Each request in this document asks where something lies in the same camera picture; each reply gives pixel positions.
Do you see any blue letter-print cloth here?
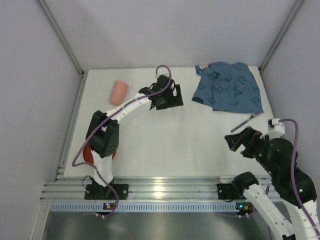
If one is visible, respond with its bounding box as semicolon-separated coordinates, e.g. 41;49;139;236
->
192;61;264;114

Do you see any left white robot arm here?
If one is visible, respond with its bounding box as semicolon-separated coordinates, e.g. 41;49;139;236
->
86;74;184;188

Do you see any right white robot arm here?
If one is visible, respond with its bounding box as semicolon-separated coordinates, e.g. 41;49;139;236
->
224;118;320;240

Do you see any pink plastic cup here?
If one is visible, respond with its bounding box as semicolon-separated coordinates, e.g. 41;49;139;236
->
109;80;129;106

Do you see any red plastic plate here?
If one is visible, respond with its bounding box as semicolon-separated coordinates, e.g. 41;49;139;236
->
82;144;118;164

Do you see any green-handled fork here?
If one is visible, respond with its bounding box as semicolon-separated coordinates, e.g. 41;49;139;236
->
230;113;259;133

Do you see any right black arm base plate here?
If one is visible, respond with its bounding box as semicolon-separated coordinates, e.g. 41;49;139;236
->
216;183;244;202

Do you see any right aluminium frame post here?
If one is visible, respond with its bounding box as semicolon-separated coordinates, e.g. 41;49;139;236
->
258;0;306;73

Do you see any aluminium frame post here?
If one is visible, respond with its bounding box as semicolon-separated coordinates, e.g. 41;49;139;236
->
35;0;84;76
258;0;306;73

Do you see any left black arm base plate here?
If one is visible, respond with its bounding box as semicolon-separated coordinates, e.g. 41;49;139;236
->
84;184;129;200

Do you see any perforated cable duct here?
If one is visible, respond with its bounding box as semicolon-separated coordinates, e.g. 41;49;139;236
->
50;201;253;213

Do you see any aluminium mounting rail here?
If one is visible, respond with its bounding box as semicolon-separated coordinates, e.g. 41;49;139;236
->
40;176;233;202

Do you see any left aluminium frame post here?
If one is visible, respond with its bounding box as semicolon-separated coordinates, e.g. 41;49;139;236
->
35;0;84;76

